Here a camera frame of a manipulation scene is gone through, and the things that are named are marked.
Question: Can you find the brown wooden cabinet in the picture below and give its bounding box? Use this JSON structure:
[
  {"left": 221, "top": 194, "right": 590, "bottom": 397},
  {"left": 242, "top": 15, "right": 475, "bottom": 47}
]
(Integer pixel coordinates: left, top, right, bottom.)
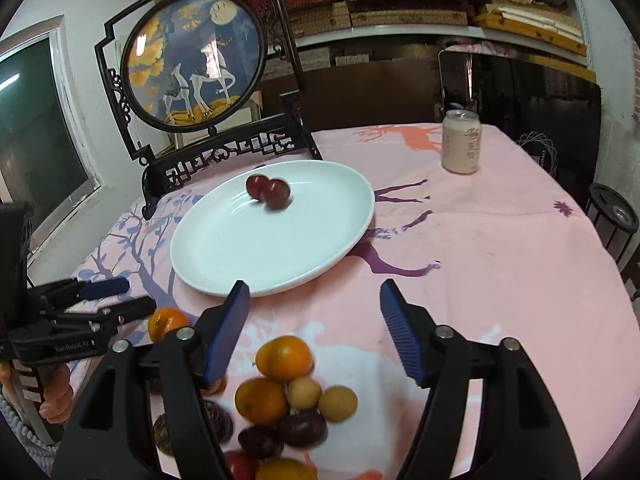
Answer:
[{"left": 259, "top": 56, "right": 444, "bottom": 134}]

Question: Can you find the dark red plum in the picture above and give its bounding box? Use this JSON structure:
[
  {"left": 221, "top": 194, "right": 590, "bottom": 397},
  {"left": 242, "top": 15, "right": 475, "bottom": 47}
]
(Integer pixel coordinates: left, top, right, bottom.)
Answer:
[
  {"left": 260, "top": 179, "right": 291, "bottom": 210},
  {"left": 245, "top": 174, "right": 269, "bottom": 202}
]

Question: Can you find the red cherry tomato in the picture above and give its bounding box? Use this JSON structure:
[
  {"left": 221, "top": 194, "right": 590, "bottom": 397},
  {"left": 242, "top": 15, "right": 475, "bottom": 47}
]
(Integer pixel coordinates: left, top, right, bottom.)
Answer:
[{"left": 224, "top": 451, "right": 260, "bottom": 480}]

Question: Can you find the white oval plate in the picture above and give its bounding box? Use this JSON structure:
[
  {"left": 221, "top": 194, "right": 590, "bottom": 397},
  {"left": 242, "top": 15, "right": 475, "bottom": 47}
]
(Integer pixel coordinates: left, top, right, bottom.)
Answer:
[{"left": 169, "top": 159, "right": 375, "bottom": 297}]

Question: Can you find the black round stool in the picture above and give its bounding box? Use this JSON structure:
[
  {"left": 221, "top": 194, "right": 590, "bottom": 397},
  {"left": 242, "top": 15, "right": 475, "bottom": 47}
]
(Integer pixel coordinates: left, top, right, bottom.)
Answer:
[{"left": 585, "top": 183, "right": 639, "bottom": 263}]

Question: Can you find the left hand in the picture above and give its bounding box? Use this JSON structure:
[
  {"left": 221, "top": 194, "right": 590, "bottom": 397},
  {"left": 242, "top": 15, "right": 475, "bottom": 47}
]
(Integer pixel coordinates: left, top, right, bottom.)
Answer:
[{"left": 1, "top": 361, "right": 74, "bottom": 424}]

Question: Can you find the dark cherry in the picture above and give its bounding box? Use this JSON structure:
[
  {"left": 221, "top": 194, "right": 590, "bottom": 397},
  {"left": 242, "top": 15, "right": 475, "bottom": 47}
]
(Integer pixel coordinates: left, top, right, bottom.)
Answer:
[
  {"left": 238, "top": 426, "right": 284, "bottom": 460},
  {"left": 277, "top": 411, "right": 329, "bottom": 448}
]

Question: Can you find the round deer painting screen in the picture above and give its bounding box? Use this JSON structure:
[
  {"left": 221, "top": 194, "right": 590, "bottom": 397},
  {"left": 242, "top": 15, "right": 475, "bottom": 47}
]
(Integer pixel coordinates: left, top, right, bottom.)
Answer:
[{"left": 94, "top": 0, "right": 321, "bottom": 219}]

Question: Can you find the pink patterned tablecloth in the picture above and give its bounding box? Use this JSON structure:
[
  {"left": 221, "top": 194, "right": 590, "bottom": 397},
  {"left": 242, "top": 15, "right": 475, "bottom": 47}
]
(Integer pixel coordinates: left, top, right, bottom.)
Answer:
[{"left": 67, "top": 122, "right": 640, "bottom": 480}]

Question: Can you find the yellow orange kumquat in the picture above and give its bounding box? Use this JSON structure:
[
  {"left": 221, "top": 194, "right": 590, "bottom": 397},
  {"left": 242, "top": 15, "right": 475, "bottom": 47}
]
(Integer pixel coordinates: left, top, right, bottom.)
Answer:
[{"left": 255, "top": 458, "right": 317, "bottom": 480}]

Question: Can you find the window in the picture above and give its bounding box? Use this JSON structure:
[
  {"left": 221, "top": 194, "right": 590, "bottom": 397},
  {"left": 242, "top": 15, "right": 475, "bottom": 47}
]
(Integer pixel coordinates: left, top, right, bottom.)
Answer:
[{"left": 1, "top": 16, "right": 100, "bottom": 250}]

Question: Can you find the tan longan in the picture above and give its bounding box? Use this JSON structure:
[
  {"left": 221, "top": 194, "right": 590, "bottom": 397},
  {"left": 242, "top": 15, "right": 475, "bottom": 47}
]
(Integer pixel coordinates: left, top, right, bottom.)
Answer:
[
  {"left": 286, "top": 377, "right": 322, "bottom": 412},
  {"left": 318, "top": 386, "right": 358, "bottom": 424}
]

